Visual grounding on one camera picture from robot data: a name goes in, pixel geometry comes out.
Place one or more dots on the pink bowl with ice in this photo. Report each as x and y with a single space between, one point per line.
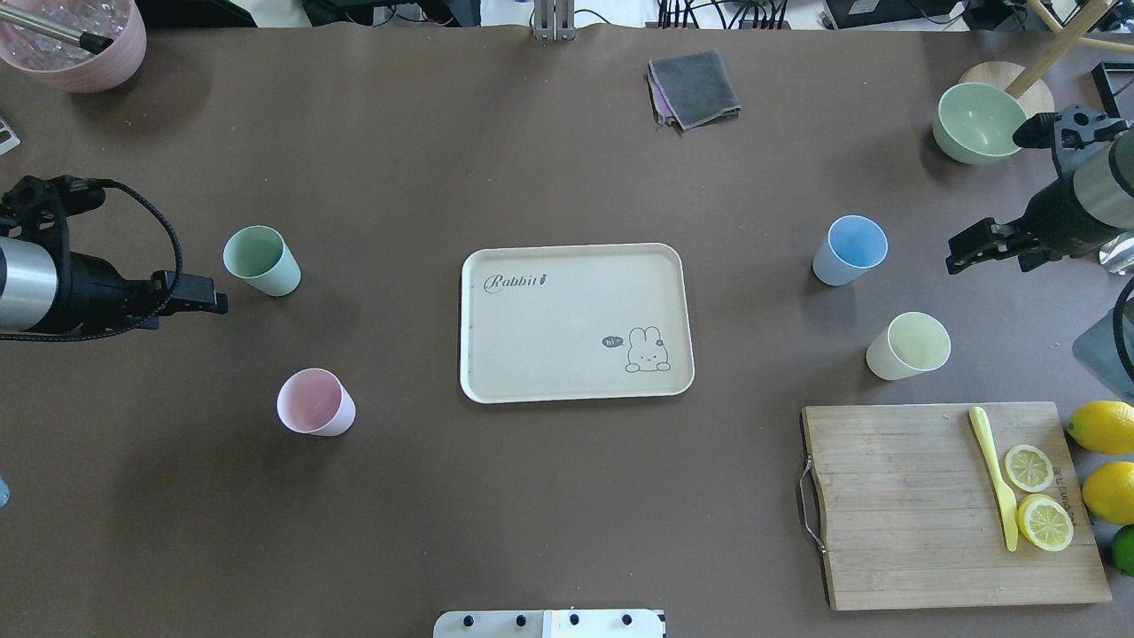
57 64

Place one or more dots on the mint green bowl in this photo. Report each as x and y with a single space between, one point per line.
975 123

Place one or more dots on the wooden cutting board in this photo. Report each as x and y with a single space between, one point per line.
908 518

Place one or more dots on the wooden mug tree stand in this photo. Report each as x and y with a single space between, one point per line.
1025 83

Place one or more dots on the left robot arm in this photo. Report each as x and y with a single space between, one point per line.
33 289

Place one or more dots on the yellow plastic knife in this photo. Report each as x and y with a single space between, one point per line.
1004 495

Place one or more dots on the metal scoop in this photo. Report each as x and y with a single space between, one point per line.
1116 256

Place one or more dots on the aluminium frame post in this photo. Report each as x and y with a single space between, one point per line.
553 20

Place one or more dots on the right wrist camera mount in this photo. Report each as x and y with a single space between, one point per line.
1075 127

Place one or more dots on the grey folded cloth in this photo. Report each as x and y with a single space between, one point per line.
690 91

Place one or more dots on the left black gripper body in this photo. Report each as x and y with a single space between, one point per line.
96 288

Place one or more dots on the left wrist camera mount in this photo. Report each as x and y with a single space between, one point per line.
34 206

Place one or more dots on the beige rabbit tray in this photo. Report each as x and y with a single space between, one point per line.
574 322

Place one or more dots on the metal tube black tip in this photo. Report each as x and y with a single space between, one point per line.
90 42

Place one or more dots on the green cup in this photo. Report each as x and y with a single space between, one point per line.
259 256

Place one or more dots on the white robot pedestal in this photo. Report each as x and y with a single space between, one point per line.
552 623

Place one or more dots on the lemon slice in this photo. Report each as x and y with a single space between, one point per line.
1045 523
1028 468

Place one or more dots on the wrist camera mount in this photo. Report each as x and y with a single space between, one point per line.
1075 127
34 206

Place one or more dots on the whole yellow lemon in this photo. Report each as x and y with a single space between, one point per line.
1108 493
1104 427

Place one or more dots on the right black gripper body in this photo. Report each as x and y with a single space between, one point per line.
1056 214

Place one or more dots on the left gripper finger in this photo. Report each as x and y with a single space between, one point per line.
187 287
218 305

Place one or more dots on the pale yellow cup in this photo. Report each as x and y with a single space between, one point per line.
912 343

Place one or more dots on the pink cup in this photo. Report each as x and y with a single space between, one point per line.
313 401

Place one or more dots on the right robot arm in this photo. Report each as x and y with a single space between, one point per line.
1087 210

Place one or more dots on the white wire rack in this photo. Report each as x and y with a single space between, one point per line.
9 139

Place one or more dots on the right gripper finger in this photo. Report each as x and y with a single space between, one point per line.
1029 261
983 241

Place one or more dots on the blue cup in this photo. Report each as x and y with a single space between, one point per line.
853 245

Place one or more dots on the green lime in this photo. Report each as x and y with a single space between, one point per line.
1122 550

